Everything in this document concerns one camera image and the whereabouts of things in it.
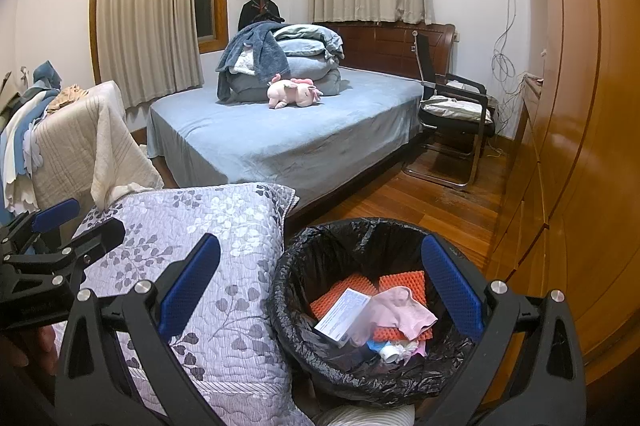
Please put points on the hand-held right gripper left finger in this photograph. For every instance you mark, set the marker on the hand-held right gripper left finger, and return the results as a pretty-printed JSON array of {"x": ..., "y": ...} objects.
[{"x": 192, "y": 286}]

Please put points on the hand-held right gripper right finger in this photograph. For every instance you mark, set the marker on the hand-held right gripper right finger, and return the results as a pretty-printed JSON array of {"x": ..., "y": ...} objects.
[{"x": 452, "y": 286}]

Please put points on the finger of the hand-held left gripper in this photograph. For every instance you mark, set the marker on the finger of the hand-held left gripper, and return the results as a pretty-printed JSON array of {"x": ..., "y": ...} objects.
[
  {"x": 55, "y": 213},
  {"x": 95, "y": 238}
]

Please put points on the orange foam net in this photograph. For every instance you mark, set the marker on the orange foam net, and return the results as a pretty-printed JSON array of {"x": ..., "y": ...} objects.
[{"x": 400, "y": 281}]

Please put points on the pink cloth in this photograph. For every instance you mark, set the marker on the pink cloth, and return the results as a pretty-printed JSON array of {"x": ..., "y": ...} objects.
[{"x": 400, "y": 311}]

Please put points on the blue white toothpaste box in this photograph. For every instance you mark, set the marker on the blue white toothpaste box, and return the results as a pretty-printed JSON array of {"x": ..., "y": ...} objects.
[{"x": 342, "y": 313}]

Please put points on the black trash bin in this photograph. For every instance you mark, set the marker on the black trash bin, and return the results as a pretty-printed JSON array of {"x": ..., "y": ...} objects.
[{"x": 310, "y": 266}]

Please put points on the person's left hand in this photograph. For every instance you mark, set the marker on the person's left hand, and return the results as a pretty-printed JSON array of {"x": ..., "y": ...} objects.
[{"x": 47, "y": 341}]

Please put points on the pale blue scalloped cloth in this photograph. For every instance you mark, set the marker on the pale blue scalloped cloth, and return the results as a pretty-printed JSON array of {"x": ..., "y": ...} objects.
[{"x": 32, "y": 151}]

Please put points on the purple floral quilted table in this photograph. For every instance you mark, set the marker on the purple floral quilted table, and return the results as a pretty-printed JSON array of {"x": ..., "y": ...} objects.
[{"x": 225, "y": 226}]

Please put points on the beige covered chair with cloths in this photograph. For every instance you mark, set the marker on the beige covered chair with cloths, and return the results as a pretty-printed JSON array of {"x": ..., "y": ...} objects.
[{"x": 90, "y": 146}]

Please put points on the cream scalloped cloth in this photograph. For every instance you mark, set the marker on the cream scalloped cloth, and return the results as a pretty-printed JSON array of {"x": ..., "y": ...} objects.
[{"x": 20, "y": 131}]

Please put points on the tan crumpled cloth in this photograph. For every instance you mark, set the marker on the tan crumpled cloth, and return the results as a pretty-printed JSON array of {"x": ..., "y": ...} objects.
[{"x": 67, "y": 98}]

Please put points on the teal cloth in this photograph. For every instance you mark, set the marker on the teal cloth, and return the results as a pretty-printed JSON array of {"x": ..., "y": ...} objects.
[{"x": 47, "y": 78}]

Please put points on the black metal chair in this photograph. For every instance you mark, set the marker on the black metal chair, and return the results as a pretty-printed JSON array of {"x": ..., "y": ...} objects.
[{"x": 450, "y": 131}]

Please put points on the pale striped cloth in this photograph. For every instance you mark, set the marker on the pale striped cloth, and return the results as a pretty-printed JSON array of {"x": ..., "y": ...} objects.
[{"x": 360, "y": 418}]

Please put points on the pale chair cushion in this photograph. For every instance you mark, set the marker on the pale chair cushion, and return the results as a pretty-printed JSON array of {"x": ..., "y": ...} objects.
[{"x": 457, "y": 110}]

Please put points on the bed with blue sheet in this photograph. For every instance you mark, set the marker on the bed with blue sheet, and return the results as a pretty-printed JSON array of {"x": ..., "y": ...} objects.
[{"x": 300, "y": 141}]

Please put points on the pink plush toy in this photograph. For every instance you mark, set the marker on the pink plush toy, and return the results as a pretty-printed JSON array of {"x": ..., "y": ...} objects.
[{"x": 295, "y": 93}]

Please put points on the wooden wardrobe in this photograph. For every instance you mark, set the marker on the wooden wardrobe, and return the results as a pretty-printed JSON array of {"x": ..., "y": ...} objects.
[{"x": 590, "y": 106}]

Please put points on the blue grey robe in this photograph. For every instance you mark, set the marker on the blue grey robe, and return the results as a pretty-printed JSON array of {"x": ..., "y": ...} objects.
[{"x": 250, "y": 46}]

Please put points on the dark wooden headboard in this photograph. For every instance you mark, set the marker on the dark wooden headboard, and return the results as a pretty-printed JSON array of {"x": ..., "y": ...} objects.
[{"x": 380, "y": 48}]

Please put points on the pile of folded bedding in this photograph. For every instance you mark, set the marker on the pile of folded bedding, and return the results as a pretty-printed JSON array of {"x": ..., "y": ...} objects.
[{"x": 310, "y": 56}]

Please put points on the dark coat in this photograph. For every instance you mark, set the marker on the dark coat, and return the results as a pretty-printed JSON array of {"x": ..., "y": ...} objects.
[{"x": 255, "y": 13}]

